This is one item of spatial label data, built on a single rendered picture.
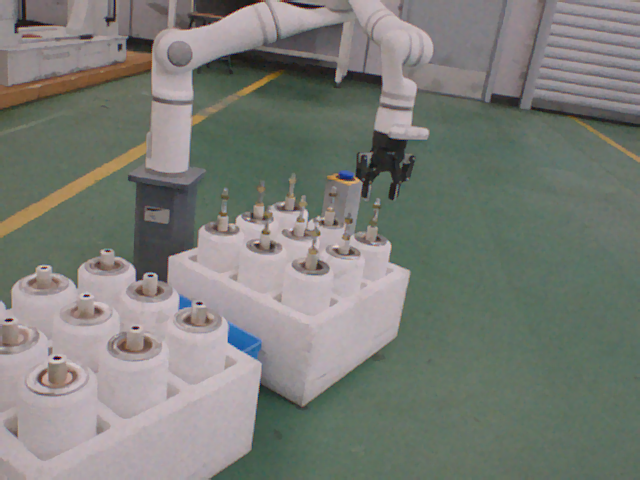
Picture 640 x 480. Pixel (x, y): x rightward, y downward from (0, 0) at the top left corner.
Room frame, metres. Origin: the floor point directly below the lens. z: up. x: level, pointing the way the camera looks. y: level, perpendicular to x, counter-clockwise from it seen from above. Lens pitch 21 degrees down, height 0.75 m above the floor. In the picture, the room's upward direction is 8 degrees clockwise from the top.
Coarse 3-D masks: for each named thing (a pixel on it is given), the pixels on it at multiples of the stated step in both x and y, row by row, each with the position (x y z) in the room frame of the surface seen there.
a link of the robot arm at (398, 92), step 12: (396, 36) 1.27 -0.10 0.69; (408, 36) 1.28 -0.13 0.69; (384, 48) 1.28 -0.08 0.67; (396, 48) 1.26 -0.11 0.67; (408, 48) 1.27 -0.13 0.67; (384, 60) 1.29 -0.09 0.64; (396, 60) 1.26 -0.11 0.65; (384, 72) 1.29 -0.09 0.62; (396, 72) 1.27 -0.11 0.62; (384, 84) 1.29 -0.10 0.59; (396, 84) 1.27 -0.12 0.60; (408, 84) 1.28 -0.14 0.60; (384, 96) 1.29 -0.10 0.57; (396, 96) 1.27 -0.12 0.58; (408, 96) 1.28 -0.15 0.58; (396, 108) 1.27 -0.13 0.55; (408, 108) 1.28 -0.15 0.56
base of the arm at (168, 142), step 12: (156, 108) 1.39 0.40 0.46; (168, 108) 1.39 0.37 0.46; (180, 108) 1.40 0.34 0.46; (156, 120) 1.39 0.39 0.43; (168, 120) 1.39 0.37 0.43; (180, 120) 1.40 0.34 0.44; (156, 132) 1.39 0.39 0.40; (168, 132) 1.39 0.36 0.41; (180, 132) 1.40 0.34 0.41; (156, 144) 1.39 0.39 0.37; (168, 144) 1.39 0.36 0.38; (180, 144) 1.40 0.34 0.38; (156, 156) 1.39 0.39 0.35; (168, 156) 1.39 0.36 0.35; (180, 156) 1.40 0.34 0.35; (156, 168) 1.39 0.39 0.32; (168, 168) 1.39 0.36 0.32; (180, 168) 1.40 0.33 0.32
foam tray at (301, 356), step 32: (192, 256) 1.24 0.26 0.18; (192, 288) 1.17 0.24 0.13; (224, 288) 1.12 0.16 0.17; (384, 288) 1.23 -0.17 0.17; (256, 320) 1.08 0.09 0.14; (288, 320) 1.04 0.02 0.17; (320, 320) 1.03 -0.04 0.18; (352, 320) 1.12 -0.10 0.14; (384, 320) 1.26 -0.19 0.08; (288, 352) 1.03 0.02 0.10; (320, 352) 1.03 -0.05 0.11; (352, 352) 1.15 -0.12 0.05; (288, 384) 1.02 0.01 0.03; (320, 384) 1.05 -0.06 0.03
